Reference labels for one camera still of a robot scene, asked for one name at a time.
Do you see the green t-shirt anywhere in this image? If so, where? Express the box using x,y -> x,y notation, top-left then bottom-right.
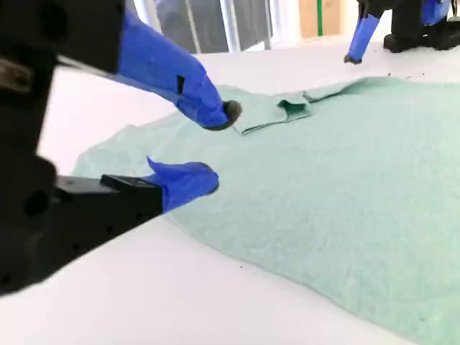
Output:
71,75 -> 460,345

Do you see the light wooden board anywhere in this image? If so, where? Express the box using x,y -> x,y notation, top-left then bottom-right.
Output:
299,0 -> 341,39

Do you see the white window frame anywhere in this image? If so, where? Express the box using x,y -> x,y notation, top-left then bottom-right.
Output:
132,0 -> 275,55

